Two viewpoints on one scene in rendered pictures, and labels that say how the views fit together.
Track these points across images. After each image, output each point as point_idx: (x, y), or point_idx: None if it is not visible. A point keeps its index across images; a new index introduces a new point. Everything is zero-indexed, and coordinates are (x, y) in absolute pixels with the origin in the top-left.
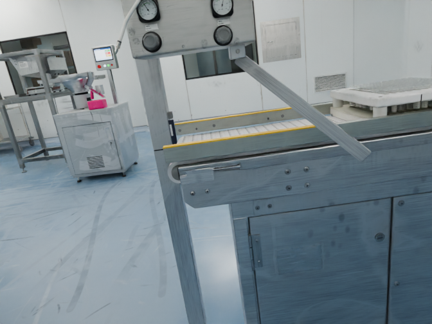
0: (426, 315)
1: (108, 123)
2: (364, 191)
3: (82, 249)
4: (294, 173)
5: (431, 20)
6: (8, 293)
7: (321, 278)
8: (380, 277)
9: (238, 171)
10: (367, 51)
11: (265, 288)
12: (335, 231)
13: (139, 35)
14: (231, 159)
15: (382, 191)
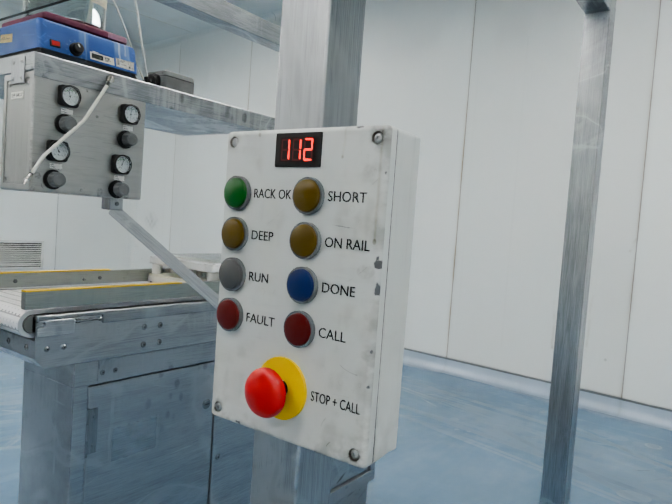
0: (239, 491)
1: None
2: (198, 353)
3: None
4: (150, 328)
5: (168, 189)
6: None
7: (153, 460)
8: (205, 450)
9: (99, 325)
10: (79, 213)
11: (94, 484)
12: (170, 399)
13: (42, 170)
14: (92, 310)
15: (210, 354)
